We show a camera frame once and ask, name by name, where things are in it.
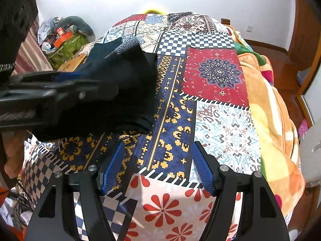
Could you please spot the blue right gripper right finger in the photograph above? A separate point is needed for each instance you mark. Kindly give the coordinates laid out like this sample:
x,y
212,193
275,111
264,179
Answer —
x,y
206,167

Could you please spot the dark teal folded garment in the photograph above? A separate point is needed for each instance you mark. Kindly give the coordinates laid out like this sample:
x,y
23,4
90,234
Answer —
x,y
97,54

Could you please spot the striped red curtain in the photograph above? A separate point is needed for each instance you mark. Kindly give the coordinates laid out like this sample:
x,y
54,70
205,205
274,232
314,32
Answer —
x,y
30,57

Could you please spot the black pants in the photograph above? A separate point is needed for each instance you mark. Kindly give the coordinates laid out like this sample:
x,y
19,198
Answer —
x,y
127,98

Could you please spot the yellow object behind bed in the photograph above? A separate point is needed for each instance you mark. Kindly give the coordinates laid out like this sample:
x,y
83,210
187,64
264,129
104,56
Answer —
x,y
155,11

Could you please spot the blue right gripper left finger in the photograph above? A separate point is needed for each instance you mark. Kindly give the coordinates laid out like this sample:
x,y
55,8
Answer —
x,y
111,166

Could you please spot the patchwork patterned bedsheet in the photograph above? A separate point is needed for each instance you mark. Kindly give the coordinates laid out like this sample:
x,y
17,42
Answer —
x,y
200,96

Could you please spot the green patterned storage bag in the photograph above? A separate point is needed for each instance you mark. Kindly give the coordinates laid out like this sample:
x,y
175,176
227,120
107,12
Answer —
x,y
66,51

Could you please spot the orange box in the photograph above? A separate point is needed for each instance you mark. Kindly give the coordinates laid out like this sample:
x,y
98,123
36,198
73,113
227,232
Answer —
x,y
62,36

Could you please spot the wooden door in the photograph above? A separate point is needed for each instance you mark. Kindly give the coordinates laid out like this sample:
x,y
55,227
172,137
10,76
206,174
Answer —
x,y
305,37

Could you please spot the white wall socket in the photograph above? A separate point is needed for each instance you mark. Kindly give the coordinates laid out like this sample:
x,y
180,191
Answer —
x,y
249,28

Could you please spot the orange yellow fleece blanket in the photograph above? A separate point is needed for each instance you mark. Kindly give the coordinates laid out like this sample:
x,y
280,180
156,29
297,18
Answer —
x,y
278,137

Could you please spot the grey plush toy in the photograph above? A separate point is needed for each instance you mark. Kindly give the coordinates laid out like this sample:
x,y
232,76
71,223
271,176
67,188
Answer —
x,y
77,24

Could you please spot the pink croc shoe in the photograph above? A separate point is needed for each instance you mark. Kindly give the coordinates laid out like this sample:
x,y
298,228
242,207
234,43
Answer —
x,y
303,128

